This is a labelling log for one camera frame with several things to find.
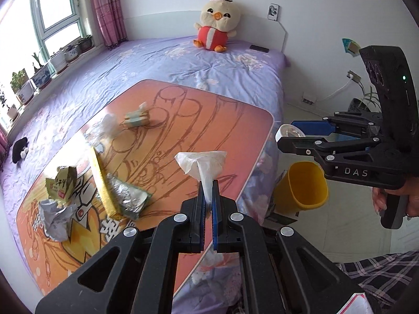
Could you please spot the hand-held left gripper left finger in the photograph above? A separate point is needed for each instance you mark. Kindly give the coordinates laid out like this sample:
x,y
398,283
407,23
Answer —
x,y
203,199

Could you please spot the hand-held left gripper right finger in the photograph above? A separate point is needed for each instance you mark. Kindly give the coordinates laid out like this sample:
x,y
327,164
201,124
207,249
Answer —
x,y
214,202

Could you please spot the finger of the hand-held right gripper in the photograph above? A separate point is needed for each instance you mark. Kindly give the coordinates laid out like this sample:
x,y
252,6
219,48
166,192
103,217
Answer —
x,y
294,145
311,127

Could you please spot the white tissue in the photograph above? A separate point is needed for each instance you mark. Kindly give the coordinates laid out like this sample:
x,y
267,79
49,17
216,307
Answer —
x,y
203,163

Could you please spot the yellow plastic bin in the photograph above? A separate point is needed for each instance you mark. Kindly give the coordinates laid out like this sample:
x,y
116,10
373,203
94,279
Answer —
x,y
304,186

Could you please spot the small tissue packet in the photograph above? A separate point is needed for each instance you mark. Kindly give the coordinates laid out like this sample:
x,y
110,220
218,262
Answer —
x,y
137,119

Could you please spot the clear plastic bag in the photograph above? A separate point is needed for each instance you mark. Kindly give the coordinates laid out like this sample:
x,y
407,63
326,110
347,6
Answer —
x,y
106,124

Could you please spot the person's right hand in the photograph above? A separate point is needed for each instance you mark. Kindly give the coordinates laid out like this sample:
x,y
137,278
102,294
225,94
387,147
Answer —
x,y
378,199

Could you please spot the floor potted plant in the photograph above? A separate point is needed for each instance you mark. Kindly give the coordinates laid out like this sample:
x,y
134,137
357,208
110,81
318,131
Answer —
x,y
355,104

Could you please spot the silver foil snack bag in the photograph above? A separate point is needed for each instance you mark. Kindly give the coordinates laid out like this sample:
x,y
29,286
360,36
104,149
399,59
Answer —
x,y
131,199

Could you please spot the orange printed board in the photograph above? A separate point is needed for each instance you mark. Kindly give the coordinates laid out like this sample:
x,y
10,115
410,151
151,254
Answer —
x,y
196,121

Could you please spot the black phone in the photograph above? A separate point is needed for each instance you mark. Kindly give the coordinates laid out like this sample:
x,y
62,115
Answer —
x,y
259,48

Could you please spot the long yellow wrapper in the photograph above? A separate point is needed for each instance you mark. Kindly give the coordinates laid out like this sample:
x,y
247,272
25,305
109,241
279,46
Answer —
x,y
103,186

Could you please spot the plush chick toy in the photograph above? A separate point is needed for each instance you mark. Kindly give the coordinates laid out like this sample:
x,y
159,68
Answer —
x,y
216,36

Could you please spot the green yellow snack packet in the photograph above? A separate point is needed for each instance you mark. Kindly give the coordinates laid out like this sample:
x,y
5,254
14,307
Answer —
x,y
60,186

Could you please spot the purple floral bed sheet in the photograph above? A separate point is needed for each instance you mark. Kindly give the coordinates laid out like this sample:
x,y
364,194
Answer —
x,y
163,59

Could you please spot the crumpled white paper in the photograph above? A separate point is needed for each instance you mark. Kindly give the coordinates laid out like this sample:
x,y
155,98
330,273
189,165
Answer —
x,y
55,222

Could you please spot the plaid pants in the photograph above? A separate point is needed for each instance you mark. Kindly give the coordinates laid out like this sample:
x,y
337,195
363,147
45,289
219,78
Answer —
x,y
386,274

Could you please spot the white box red edge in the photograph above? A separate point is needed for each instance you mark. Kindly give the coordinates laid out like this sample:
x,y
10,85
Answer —
x,y
356,304

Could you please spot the white headboard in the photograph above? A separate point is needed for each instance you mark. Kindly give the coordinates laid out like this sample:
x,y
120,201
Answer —
x,y
163,26

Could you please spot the black fuzzy object white balls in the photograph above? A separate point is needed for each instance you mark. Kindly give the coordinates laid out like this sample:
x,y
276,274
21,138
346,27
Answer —
x,y
19,150

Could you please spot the dark potted plant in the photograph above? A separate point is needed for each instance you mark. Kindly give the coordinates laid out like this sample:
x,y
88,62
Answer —
x,y
85,44

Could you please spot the small blue white potted plant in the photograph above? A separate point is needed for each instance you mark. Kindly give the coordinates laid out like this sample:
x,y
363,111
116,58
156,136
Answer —
x,y
72,53

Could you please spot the white round potted plant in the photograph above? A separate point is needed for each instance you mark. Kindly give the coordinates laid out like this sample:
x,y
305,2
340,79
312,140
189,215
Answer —
x,y
59,62

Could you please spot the rectangular blue white potted plant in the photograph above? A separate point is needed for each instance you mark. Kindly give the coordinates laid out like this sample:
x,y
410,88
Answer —
x,y
42,78

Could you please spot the white pot leafy plant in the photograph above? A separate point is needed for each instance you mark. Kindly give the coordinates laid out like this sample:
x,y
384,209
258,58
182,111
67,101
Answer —
x,y
24,92

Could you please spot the small pot thin plant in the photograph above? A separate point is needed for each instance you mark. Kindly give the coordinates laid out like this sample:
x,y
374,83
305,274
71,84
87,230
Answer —
x,y
12,112

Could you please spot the green framed window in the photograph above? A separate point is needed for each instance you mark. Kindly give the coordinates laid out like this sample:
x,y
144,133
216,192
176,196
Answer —
x,y
59,3

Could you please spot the white wall outlet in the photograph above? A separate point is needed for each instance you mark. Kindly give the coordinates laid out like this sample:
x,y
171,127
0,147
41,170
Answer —
x,y
354,76

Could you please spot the green wall card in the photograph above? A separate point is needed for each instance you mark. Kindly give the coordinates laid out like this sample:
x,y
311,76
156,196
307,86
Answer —
x,y
350,46

